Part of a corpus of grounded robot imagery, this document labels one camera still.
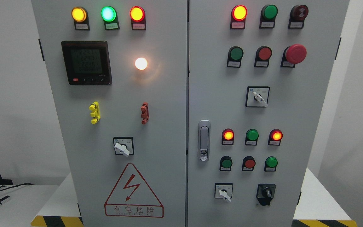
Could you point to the red emergency stop mushroom button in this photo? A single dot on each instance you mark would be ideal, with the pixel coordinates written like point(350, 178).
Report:
point(293, 55)

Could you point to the white selector switch left door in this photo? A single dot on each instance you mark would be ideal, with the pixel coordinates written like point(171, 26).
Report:
point(123, 146)

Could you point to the green push button upper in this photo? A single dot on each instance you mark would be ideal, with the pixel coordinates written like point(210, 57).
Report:
point(235, 55)

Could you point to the small white black dongle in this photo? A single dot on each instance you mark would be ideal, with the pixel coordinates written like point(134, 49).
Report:
point(4, 199)

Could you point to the green push button lower right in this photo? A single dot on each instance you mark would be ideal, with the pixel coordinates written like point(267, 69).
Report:
point(271, 164)

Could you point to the green push button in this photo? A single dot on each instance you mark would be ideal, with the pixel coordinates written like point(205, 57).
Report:
point(225, 163)
point(271, 164)
point(235, 55)

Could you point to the red push button upper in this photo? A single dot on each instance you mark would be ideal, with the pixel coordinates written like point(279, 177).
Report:
point(263, 54)

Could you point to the red terminal connector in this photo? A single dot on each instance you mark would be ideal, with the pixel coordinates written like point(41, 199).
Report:
point(144, 113)

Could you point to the red electrical hazard sticker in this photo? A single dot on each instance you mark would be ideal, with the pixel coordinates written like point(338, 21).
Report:
point(133, 197)

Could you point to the green indicator lamp middle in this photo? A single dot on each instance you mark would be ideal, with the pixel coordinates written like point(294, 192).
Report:
point(251, 137)

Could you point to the red indicator lamp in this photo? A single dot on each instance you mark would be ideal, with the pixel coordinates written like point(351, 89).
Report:
point(228, 137)
point(238, 17)
point(138, 21)
point(275, 137)

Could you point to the red indicator lamp top left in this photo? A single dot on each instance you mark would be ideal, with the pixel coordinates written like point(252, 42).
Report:
point(138, 21)

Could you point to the silver door latch handle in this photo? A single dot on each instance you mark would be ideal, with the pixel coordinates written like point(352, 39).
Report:
point(203, 140)

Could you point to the yellow terminal connector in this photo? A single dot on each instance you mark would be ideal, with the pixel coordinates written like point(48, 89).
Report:
point(95, 112)

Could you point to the red push button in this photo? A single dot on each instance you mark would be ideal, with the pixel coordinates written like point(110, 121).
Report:
point(263, 54)
point(248, 164)

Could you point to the red indicator lamp middle left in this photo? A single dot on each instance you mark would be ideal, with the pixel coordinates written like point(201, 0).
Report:
point(228, 137)

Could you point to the green indicator lamp top right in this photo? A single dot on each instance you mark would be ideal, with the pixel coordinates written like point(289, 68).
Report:
point(268, 15)

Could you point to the grey electrical cabinet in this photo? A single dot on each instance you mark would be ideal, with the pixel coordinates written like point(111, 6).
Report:
point(186, 44)

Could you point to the yellow indicator lamp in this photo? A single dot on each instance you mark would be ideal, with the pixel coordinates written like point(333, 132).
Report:
point(80, 17)

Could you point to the dark red buzzer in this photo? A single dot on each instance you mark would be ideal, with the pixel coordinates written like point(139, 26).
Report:
point(297, 17)

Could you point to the red indicator lamp top right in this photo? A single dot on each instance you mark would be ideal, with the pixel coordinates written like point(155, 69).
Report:
point(238, 17)

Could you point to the white selector switch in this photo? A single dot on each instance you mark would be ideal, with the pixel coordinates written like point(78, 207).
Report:
point(223, 191)
point(257, 96)

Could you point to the green push button lower left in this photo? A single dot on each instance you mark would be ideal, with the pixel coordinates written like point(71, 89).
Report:
point(225, 163)

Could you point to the red indicator lamp middle right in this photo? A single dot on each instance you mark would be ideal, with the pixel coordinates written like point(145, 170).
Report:
point(275, 137)

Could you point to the white selector switch lower right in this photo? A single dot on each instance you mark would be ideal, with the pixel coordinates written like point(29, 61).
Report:
point(223, 191)

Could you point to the lit green indicator lamp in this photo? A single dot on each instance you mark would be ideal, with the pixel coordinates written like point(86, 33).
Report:
point(110, 19)

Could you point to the white glowing lamp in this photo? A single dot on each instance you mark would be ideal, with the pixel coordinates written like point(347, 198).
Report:
point(141, 63)

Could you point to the white selector switch upper right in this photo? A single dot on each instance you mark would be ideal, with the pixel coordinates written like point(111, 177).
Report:
point(257, 96)

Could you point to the black digital power meter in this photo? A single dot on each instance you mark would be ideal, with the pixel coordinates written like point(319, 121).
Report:
point(87, 62)

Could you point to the black rotary knob switch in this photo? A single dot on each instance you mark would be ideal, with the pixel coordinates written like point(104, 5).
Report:
point(265, 193)

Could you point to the red push button lower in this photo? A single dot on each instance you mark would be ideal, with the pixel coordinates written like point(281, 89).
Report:
point(248, 164)

